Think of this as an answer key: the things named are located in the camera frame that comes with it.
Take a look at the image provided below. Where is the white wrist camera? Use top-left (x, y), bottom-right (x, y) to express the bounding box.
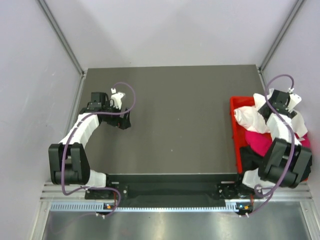
top-left (287, 87), bottom-right (302, 112)
top-left (109, 88), bottom-right (126, 110)

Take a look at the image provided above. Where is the left aluminium frame post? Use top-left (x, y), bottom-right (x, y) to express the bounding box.
top-left (35, 0), bottom-right (85, 77)

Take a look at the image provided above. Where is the white t shirt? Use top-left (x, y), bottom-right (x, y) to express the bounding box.
top-left (233, 93), bottom-right (308, 138)

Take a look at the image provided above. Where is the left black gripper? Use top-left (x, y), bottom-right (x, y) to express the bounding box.
top-left (102, 101), bottom-right (131, 130)

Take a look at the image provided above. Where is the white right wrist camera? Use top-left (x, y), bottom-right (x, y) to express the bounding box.
top-left (287, 87), bottom-right (302, 112)

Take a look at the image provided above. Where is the red plastic bin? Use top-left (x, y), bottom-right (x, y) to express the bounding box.
top-left (229, 96), bottom-right (310, 182)

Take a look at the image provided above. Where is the right aluminium frame post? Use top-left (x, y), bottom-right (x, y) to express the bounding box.
top-left (258, 0), bottom-right (306, 74)

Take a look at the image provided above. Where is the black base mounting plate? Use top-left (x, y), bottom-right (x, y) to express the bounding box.
top-left (84, 173), bottom-right (256, 208)

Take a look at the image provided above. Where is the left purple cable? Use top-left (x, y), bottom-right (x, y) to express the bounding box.
top-left (60, 81), bottom-right (137, 218)

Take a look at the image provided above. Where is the black t shirt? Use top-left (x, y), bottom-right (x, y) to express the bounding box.
top-left (239, 145), bottom-right (313, 182)

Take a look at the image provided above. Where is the aluminium front rail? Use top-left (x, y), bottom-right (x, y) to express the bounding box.
top-left (40, 182), bottom-right (312, 202)

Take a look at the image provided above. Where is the pink t shirt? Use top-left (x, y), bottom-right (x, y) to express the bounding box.
top-left (244, 129), bottom-right (312, 158)

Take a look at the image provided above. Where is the aluminium frame post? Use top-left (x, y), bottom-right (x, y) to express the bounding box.
top-left (35, 0), bottom-right (85, 77)
top-left (258, 0), bottom-right (306, 74)

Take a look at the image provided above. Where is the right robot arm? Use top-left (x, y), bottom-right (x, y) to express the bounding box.
top-left (233, 89), bottom-right (312, 198)

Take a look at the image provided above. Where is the grey slotted cable duct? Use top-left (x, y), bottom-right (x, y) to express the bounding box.
top-left (50, 202), bottom-right (252, 213)

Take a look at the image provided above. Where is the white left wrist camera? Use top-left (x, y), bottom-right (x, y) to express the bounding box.
top-left (109, 88), bottom-right (126, 110)

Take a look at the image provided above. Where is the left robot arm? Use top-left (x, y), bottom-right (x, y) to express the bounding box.
top-left (48, 88), bottom-right (131, 199)

